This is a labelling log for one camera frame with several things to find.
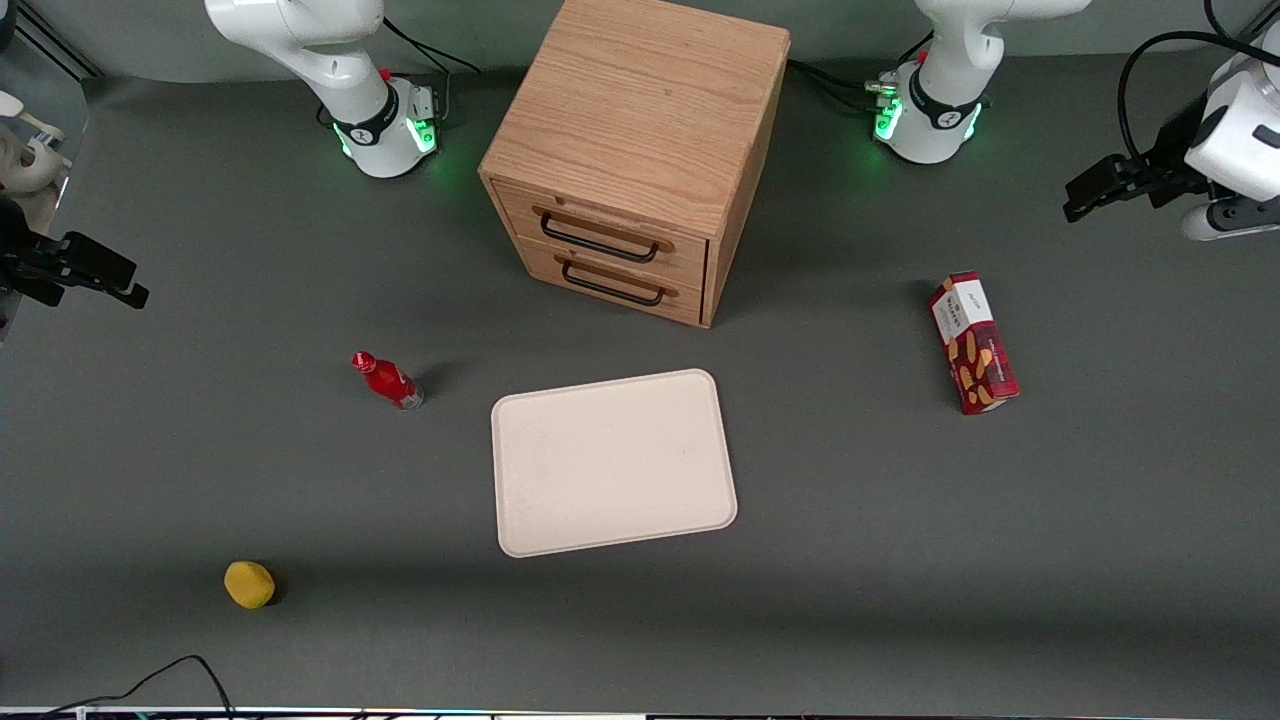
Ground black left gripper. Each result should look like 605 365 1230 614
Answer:
1063 98 1216 223

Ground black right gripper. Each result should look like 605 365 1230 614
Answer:
0 197 151 309

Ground red cookie box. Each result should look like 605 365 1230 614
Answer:
928 271 1021 416

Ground cream rectangular tray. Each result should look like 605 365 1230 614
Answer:
490 369 739 559

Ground small red soda bottle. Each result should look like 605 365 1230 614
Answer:
351 351 426 412

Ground yellow toy mango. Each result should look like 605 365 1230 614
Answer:
224 561 277 610

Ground wooden drawer cabinet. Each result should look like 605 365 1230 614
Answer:
478 0 792 330

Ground wooden drawer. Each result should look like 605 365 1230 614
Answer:
492 180 710 292
515 236 707 327

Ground black left arm loop cable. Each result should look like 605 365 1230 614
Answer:
1117 0 1280 161

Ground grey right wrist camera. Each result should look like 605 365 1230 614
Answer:
0 128 63 193

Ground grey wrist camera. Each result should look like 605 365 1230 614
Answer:
1180 195 1280 242
0 128 63 193

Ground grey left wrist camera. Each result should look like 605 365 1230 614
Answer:
1180 195 1280 242

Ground black frame rail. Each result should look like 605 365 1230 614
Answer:
14 0 103 81

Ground black left base cables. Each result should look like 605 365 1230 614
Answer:
787 35 937 113

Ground black base cables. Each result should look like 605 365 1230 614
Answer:
383 15 482 123
787 35 937 113

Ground black right base cables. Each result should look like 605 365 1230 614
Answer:
383 15 482 123

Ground thin black table cable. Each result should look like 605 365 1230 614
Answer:
45 655 237 720

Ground black metal drawer handle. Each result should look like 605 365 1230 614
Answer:
555 255 679 308
531 205 675 265

